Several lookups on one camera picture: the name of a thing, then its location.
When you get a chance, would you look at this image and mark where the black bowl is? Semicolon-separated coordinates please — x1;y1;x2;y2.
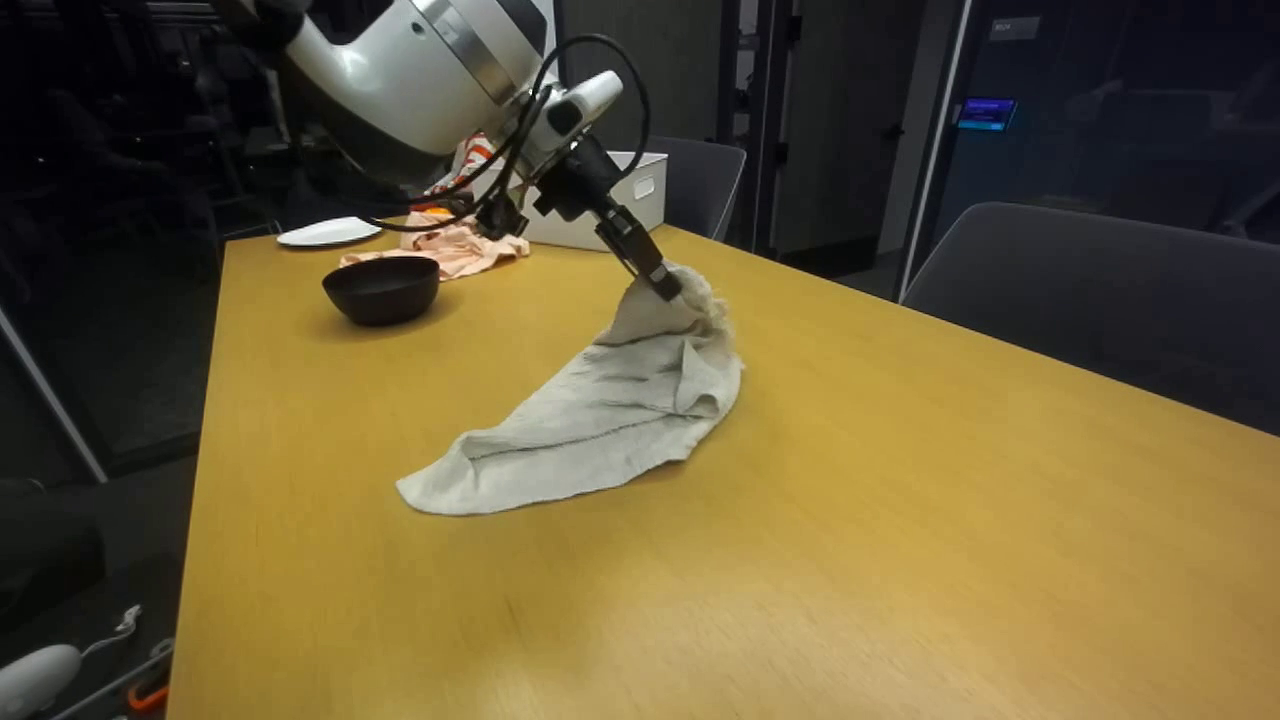
318;254;442;333

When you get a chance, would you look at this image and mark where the grey chair with wide back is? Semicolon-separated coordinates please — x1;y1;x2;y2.
900;196;1280;439

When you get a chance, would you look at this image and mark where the white towel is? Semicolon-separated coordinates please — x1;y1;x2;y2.
390;268;747;520

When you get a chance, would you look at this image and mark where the small orange tool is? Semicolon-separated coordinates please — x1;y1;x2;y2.
123;676;174;720

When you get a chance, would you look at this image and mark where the red white striped cloth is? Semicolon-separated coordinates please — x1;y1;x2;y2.
421;131;512;215

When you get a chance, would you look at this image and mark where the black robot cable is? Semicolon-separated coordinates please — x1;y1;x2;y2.
357;33;657;246

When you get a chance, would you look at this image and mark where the white wrist mount piece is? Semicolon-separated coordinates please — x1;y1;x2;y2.
535;69;627;143

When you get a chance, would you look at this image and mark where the white device with cord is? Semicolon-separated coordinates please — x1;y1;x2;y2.
0;600;145;720

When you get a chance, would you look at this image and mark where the pink crumpled cloth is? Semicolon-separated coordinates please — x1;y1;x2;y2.
377;215;535;285

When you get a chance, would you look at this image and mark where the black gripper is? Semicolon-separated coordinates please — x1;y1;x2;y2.
529;131;689;306

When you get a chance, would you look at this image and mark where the blue glowing screen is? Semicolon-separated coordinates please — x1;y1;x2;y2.
957;93;1021;137

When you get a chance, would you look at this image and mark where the white plastic bin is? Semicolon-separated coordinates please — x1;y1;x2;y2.
523;147;673;256

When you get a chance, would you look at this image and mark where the grey chair with narrow back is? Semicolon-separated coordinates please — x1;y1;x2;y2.
634;131;751;246

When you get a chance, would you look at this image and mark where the white round plate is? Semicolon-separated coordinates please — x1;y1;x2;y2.
271;211;389;254

